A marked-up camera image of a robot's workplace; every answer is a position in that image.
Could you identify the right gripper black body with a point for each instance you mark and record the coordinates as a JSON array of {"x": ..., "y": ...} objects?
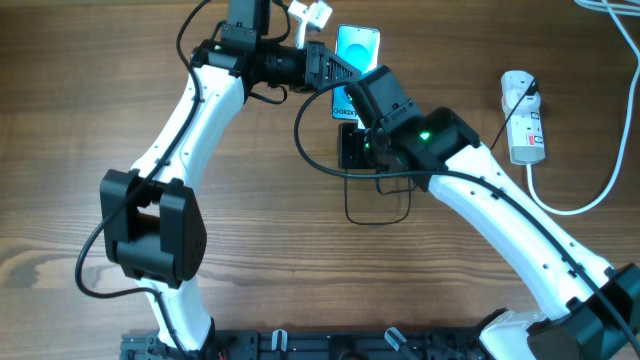
[{"x": 355, "y": 147}]

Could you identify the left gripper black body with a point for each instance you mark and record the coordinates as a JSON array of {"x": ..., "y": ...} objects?
[{"x": 314, "y": 52}]

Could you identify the turquoise screen smartphone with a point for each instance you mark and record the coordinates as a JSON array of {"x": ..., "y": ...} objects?
[{"x": 359, "y": 46}]

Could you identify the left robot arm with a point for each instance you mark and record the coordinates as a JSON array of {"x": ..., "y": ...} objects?
[{"x": 152, "y": 224}]

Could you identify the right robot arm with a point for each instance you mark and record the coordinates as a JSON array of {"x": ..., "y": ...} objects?
[{"x": 585, "y": 308}]

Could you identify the white power strip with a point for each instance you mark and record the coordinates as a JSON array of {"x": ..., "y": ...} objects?
[{"x": 521, "y": 103}]

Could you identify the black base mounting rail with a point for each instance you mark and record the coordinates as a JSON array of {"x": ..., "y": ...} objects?
[{"x": 447, "y": 344}]

